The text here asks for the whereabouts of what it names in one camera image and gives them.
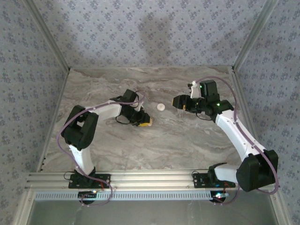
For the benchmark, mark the black mount plate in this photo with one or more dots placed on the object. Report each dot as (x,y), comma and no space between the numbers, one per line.
(103,178)
(199,180)

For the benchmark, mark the aluminium frame post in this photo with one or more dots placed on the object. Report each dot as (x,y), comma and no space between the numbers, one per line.
(48,35)
(253,35)

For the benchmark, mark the grey metal panel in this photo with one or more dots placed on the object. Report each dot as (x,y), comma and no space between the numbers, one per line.
(150,213)

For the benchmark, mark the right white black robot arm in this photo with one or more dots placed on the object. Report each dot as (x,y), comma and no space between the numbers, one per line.
(234,131)

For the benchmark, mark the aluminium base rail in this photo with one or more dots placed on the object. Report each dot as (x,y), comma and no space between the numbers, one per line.
(152,179)

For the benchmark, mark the aluminium table back rail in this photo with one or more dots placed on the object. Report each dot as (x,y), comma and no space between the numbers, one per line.
(150,68)

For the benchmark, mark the aluminium table side rail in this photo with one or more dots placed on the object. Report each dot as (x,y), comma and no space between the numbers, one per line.
(245,103)
(59,103)

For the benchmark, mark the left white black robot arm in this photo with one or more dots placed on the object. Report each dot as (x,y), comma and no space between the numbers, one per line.
(105,110)

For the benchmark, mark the aluminium frame leg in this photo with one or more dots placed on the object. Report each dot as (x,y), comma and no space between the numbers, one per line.
(23,209)
(279,209)

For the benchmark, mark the right black mount plate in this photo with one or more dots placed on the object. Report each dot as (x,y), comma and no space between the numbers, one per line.
(199,180)

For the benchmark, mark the white round case lid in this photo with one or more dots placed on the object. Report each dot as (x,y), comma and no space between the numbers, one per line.
(161,107)

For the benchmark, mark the left black mount plate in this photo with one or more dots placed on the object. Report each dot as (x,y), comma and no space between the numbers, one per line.
(103,178)

